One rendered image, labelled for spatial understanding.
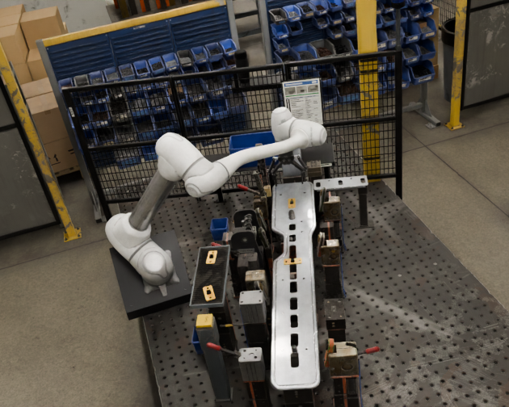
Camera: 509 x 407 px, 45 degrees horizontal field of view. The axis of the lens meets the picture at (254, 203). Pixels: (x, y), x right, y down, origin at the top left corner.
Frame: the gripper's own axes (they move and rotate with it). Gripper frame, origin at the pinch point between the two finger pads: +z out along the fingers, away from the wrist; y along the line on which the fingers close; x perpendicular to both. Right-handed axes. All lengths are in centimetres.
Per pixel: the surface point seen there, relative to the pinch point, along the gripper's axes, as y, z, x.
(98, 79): -144, 0, 165
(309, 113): 13, -10, 54
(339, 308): 19, 11, -81
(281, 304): -5, 13, -74
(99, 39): -137, -27, 175
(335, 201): 22.6, 9.1, -8.0
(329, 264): 17, 20, -43
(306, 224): 7.2, 13.4, -19.1
